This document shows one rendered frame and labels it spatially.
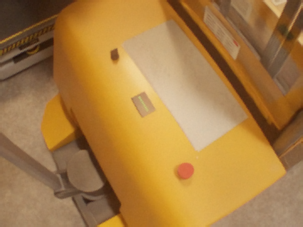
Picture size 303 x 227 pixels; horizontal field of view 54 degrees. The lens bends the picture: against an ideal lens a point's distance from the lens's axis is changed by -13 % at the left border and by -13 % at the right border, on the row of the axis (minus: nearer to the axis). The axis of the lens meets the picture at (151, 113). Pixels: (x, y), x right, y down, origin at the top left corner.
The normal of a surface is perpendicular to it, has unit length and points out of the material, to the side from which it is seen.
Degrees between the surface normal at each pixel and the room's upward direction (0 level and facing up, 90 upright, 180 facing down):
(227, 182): 0
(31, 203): 0
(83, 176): 0
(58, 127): 22
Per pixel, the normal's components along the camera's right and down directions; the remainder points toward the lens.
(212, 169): -0.01, -0.37
